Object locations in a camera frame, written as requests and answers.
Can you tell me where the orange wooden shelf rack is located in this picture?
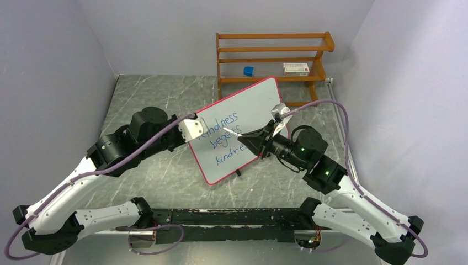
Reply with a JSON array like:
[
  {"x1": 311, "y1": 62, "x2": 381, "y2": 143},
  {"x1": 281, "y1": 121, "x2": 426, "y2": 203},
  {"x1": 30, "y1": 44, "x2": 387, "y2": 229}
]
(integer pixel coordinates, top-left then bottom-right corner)
[{"x1": 215, "y1": 31, "x2": 336, "y2": 101}]

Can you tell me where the white cardboard box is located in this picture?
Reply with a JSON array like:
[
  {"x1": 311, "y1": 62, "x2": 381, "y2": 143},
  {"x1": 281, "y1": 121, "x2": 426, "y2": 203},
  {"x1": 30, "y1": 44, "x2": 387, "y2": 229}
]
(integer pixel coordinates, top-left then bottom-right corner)
[{"x1": 283, "y1": 63, "x2": 310, "y2": 77}]

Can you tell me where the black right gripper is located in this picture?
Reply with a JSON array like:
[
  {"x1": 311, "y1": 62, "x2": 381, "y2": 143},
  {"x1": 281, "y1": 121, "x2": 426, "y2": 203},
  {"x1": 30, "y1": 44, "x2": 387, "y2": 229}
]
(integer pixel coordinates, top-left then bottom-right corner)
[{"x1": 238, "y1": 119, "x2": 307, "y2": 170}]

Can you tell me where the blue eraser on shelf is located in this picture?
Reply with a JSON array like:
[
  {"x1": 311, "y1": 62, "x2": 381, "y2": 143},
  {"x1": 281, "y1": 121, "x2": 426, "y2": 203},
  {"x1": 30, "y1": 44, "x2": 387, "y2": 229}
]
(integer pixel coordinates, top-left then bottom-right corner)
[{"x1": 243, "y1": 66, "x2": 254, "y2": 77}]

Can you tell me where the white blue whiteboard marker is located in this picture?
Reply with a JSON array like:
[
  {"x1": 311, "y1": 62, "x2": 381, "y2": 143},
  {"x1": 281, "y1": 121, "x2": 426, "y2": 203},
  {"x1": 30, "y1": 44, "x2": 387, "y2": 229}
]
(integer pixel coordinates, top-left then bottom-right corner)
[{"x1": 223, "y1": 127, "x2": 242, "y2": 137}]

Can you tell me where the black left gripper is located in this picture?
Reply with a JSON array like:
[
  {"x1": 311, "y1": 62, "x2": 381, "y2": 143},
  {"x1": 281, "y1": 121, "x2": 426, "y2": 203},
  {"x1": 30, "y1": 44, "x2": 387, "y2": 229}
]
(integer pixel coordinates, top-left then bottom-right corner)
[{"x1": 139, "y1": 113, "x2": 188, "y2": 160}]

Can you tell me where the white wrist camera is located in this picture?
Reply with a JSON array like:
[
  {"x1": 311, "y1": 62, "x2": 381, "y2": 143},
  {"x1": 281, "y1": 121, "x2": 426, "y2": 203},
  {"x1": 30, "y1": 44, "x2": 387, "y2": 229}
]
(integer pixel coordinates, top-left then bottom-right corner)
[
  {"x1": 271, "y1": 103, "x2": 291, "y2": 137},
  {"x1": 178, "y1": 118, "x2": 208, "y2": 142}
]

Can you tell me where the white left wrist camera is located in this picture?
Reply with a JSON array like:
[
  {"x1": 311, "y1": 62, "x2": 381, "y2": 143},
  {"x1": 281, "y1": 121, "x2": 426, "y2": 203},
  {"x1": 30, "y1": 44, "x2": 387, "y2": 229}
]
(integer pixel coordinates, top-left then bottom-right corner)
[{"x1": 178, "y1": 118, "x2": 208, "y2": 142}]

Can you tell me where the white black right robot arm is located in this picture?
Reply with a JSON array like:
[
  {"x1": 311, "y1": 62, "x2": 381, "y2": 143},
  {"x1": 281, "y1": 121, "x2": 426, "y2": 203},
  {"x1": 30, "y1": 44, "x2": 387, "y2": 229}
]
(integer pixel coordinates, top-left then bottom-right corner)
[{"x1": 237, "y1": 120, "x2": 424, "y2": 264}]

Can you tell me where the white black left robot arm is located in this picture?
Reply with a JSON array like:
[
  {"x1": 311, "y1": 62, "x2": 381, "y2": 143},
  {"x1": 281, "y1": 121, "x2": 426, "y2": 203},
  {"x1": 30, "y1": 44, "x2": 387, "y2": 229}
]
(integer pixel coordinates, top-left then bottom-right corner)
[{"x1": 13, "y1": 107, "x2": 207, "y2": 257}]

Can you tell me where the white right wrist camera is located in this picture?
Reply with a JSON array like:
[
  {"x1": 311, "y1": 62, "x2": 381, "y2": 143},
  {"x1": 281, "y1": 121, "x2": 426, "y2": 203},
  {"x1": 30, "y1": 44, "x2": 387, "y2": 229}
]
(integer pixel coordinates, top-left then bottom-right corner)
[{"x1": 271, "y1": 103, "x2": 291, "y2": 137}]

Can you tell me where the pink framed whiteboard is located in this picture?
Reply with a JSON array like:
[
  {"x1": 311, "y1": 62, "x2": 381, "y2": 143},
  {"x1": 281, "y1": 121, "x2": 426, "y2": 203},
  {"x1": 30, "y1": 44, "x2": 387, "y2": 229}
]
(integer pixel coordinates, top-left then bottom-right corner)
[{"x1": 189, "y1": 77, "x2": 283, "y2": 185}]

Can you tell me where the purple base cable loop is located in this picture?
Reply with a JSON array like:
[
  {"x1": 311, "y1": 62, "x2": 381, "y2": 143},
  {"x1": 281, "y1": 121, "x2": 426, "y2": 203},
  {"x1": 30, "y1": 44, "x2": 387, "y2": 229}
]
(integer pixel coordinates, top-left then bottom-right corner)
[{"x1": 116, "y1": 224, "x2": 187, "y2": 256}]

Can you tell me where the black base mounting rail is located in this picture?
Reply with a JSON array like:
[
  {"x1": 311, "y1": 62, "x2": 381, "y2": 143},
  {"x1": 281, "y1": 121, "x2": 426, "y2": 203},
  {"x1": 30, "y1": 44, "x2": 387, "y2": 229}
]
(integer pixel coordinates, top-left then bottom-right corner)
[{"x1": 145, "y1": 208, "x2": 317, "y2": 244}]

